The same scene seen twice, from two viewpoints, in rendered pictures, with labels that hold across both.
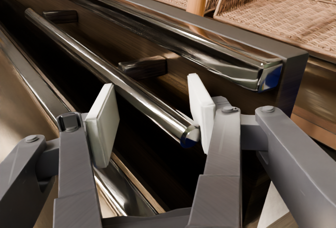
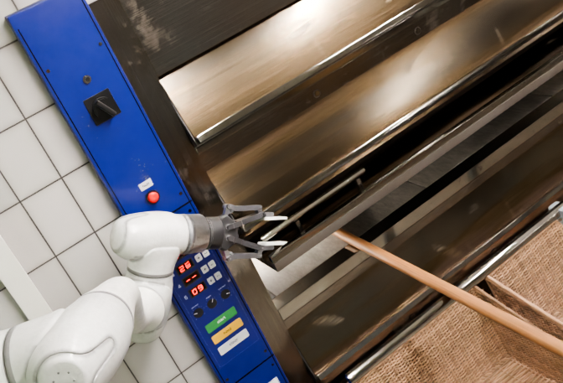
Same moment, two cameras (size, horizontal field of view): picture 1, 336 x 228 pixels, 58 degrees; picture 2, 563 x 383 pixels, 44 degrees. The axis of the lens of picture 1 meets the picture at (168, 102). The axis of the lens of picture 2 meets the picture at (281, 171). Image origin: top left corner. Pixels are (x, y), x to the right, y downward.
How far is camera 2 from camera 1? 1.54 m
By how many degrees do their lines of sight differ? 34
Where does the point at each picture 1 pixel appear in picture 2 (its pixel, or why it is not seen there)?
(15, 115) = (307, 168)
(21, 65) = (338, 165)
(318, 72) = (357, 333)
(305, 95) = (338, 316)
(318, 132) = (297, 302)
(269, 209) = (276, 276)
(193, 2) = (383, 255)
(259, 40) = (285, 261)
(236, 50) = (278, 253)
